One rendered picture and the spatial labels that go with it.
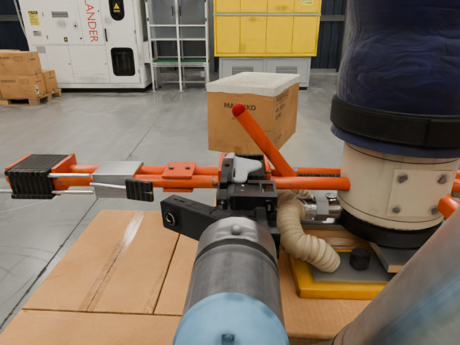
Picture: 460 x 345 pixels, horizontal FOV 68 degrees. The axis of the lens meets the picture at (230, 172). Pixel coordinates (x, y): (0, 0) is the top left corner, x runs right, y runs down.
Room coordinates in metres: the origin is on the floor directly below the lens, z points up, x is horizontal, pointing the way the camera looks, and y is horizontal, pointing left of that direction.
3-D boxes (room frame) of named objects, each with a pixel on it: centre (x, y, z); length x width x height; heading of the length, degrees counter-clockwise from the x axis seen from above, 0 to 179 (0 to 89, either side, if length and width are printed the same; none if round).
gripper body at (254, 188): (0.39, -0.02, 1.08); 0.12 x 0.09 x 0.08; 177
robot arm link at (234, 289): (0.22, 0.00, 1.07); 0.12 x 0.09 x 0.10; 177
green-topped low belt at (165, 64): (7.93, 1.09, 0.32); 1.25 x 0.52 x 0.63; 90
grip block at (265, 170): (0.53, -0.02, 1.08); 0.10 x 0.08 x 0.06; 178
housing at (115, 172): (0.54, 0.19, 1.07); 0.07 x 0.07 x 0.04; 88
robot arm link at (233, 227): (0.31, -0.01, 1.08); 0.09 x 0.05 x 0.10; 87
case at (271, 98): (2.16, -0.17, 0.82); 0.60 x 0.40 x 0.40; 156
